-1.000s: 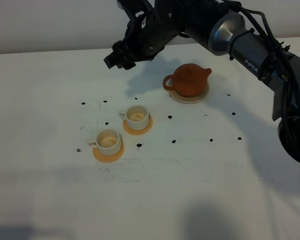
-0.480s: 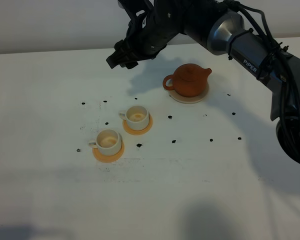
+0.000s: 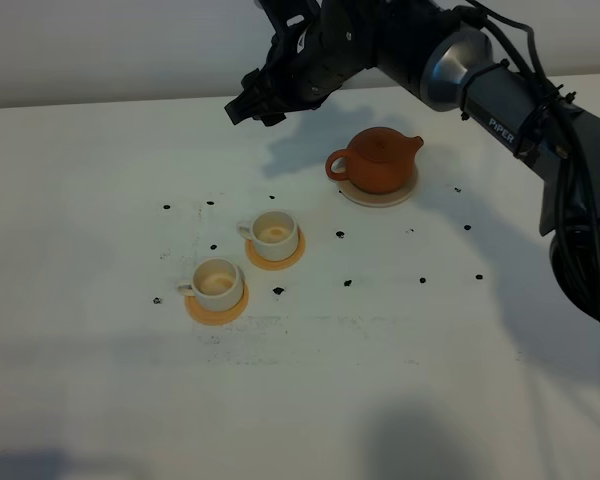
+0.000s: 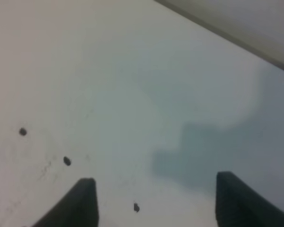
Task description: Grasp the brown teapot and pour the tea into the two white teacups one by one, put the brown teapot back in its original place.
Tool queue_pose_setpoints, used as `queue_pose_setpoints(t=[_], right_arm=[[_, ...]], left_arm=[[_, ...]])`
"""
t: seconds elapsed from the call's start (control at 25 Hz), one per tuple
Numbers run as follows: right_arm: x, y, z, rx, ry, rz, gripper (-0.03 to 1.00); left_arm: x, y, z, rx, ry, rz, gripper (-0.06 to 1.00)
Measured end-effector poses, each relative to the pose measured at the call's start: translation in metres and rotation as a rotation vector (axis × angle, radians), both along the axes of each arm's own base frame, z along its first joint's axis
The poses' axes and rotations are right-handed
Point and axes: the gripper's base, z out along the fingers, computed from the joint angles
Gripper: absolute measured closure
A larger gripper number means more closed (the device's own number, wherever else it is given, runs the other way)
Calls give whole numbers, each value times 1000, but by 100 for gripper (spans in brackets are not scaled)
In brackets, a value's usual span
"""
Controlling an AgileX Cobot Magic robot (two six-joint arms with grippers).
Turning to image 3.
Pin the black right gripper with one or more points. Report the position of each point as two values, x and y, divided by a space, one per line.
316 48

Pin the brown clay teapot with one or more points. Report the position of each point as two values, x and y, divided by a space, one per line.
378 160

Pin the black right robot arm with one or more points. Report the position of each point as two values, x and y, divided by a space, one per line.
449 59

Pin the beige round teapot coaster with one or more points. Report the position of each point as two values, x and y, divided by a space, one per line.
359 197

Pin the white teacup far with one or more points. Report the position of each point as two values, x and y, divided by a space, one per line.
274 234

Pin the white teacup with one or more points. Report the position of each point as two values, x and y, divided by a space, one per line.
274 234
217 285

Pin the white teacup near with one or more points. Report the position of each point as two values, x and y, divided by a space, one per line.
217 285

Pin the orange coaster near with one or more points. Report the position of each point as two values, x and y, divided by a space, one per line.
211 318

